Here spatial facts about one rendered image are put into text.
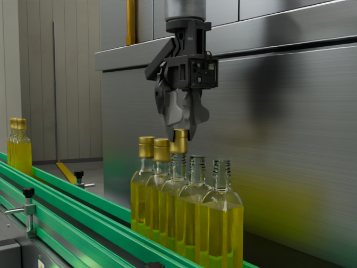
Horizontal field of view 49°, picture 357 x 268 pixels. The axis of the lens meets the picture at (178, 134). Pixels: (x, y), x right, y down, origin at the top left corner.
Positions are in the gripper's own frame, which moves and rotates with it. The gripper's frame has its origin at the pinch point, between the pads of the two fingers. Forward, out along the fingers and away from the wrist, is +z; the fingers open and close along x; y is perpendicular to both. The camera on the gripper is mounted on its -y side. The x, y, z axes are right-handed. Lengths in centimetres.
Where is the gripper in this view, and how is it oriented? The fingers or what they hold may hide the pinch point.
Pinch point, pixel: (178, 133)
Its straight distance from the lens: 74.5
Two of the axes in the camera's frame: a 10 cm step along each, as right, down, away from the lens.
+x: 8.1, -0.5, 5.8
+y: 5.9, 0.7, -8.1
